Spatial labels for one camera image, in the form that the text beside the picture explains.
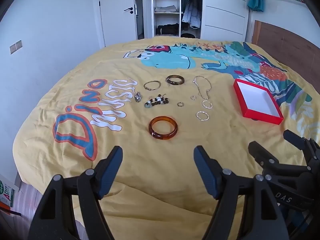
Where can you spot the open white wardrobe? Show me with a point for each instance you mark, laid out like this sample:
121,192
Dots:
214,20

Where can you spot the dark tortoiseshell bangle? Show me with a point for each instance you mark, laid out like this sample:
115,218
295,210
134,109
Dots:
175,80

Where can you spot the small silver hoop earring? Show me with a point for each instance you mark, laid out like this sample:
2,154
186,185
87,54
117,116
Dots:
193,97

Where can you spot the thin gold bangle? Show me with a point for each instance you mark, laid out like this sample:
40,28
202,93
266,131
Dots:
152,85

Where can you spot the folded beige clothes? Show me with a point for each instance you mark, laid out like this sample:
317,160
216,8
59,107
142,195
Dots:
169,9

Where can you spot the wooden headboard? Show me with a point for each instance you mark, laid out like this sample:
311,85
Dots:
290,49

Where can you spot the hanging grey jacket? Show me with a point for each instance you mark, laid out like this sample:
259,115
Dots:
192,13

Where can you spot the yellow dinosaur print duvet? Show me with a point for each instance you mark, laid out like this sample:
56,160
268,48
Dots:
158,99

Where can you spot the white bedroom door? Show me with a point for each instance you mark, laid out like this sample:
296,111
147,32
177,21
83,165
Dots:
118,18

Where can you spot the red jewelry box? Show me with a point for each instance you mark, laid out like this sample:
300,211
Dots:
257,103

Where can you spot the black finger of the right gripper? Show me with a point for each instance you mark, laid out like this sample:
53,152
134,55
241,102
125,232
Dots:
271,165
309,147

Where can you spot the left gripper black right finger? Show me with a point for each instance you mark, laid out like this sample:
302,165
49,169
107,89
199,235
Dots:
261,216

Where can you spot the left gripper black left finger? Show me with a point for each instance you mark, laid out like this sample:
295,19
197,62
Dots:
54,217

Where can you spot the folded black clothes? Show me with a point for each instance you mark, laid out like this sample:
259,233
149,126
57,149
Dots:
168,29

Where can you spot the amber orange bangle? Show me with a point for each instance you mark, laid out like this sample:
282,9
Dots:
163,127

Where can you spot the silver metal wristwatch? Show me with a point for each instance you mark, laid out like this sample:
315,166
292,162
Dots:
138,97

